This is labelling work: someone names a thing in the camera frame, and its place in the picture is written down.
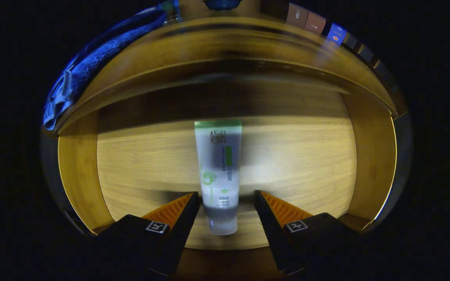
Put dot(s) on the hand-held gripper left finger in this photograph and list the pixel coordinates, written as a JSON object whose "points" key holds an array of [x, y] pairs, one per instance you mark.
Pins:
{"points": [[182, 234]]}

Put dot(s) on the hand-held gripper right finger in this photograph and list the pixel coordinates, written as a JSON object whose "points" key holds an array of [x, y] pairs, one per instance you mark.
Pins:
{"points": [[275, 234]]}

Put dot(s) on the white green tube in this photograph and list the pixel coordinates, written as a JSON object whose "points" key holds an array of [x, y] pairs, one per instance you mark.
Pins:
{"points": [[217, 164]]}

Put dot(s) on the wooden countertop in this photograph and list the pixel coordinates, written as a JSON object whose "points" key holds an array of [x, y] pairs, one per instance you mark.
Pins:
{"points": [[225, 37]]}

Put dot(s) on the folded blue towel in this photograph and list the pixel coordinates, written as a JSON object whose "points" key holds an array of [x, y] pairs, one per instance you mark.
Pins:
{"points": [[92, 58]]}

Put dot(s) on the blue book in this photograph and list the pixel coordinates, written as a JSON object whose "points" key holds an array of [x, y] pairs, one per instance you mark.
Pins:
{"points": [[336, 34]]}

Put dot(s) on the reddish brown book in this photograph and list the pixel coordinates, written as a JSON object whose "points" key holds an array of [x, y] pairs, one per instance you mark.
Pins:
{"points": [[315, 23]]}

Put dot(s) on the dark brown book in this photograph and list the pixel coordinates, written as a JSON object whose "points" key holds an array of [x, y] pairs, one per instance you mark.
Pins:
{"points": [[297, 15]]}

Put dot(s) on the tall teal bottle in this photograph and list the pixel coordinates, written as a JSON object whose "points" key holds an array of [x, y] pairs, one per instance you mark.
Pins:
{"points": [[170, 9]]}

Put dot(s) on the dark blue lidded teacup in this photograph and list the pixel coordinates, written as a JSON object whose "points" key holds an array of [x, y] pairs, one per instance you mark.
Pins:
{"points": [[222, 4]]}

